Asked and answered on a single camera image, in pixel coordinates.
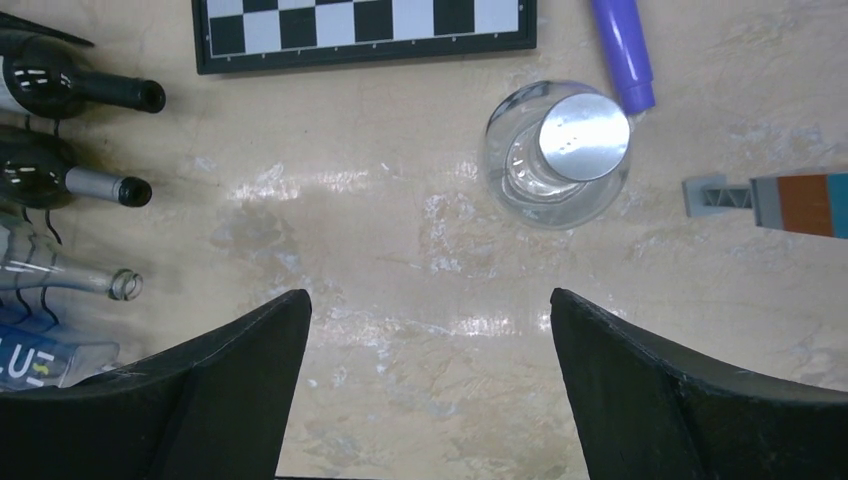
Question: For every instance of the blue square bottle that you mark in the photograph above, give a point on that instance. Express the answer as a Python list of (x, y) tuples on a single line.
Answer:
[(35, 353)]

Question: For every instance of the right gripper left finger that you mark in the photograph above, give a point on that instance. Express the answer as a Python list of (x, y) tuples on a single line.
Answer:
[(213, 407)]

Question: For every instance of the purple flashlight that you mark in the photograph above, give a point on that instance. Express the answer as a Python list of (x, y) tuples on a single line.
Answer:
[(623, 42)]

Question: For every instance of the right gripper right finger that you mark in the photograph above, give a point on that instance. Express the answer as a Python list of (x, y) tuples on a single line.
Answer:
[(646, 407)]

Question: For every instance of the green bottle grey neck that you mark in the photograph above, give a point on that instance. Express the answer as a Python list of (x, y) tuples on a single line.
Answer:
[(43, 172)]

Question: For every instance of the clear wine bottle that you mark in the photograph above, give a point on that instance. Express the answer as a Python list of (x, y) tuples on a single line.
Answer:
[(70, 271)]

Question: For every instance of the clear bottle silver cap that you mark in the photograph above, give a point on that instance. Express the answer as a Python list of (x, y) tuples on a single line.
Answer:
[(555, 153)]

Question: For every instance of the black white chessboard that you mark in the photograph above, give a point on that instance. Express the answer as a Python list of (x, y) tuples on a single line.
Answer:
[(245, 36)]

